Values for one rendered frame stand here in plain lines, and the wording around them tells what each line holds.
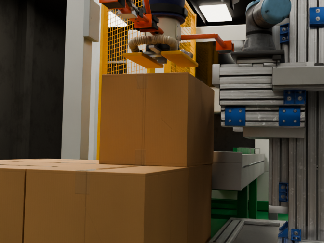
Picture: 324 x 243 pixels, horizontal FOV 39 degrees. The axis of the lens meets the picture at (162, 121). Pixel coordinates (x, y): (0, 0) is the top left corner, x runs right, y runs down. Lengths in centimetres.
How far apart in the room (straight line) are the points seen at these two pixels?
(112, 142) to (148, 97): 26
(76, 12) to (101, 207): 253
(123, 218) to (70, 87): 236
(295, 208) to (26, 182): 123
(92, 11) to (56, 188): 244
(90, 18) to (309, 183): 221
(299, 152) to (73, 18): 223
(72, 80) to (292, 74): 214
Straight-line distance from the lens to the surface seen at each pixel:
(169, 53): 214
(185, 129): 194
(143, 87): 201
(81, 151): 360
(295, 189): 221
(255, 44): 205
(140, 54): 219
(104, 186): 141
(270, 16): 195
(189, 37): 235
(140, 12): 195
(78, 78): 364
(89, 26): 368
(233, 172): 258
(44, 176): 149
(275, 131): 213
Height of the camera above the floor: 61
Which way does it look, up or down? 3 degrees up
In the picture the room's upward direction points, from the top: 1 degrees clockwise
